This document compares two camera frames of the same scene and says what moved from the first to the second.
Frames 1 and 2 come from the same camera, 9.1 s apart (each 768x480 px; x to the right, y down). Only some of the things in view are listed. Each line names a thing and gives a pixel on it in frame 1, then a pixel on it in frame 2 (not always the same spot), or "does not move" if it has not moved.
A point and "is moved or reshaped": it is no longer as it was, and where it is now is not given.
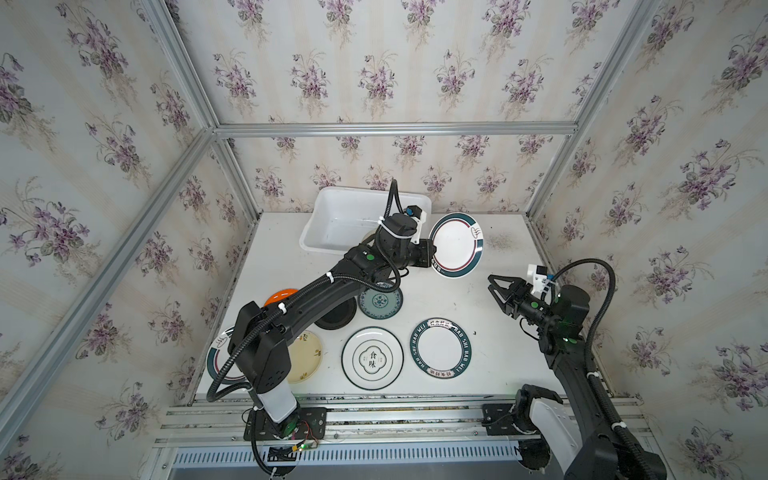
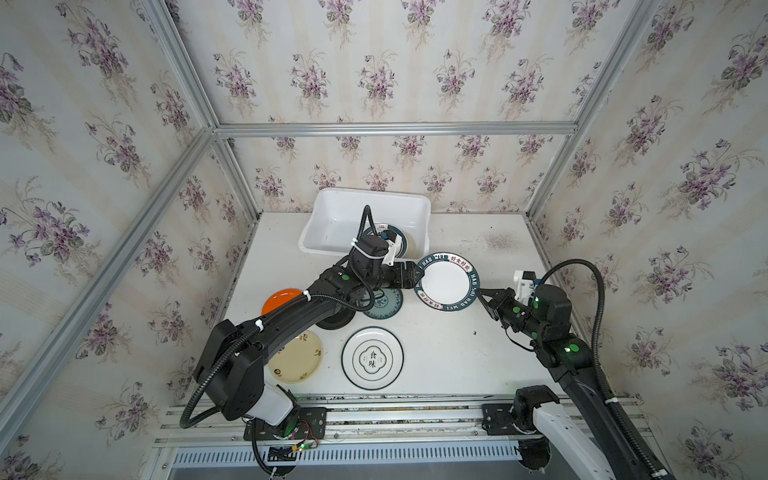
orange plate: x=280 y=295 does not move
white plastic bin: x=339 y=218 does not move
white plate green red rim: x=459 y=242 is moved or reshaped
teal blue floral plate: x=378 y=305 does not move
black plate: x=340 y=316 does not move
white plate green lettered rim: x=441 y=348 to x=449 y=282
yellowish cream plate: x=305 y=358 does not move
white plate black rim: x=372 y=357 does not move
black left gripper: x=426 y=248 to x=410 y=281
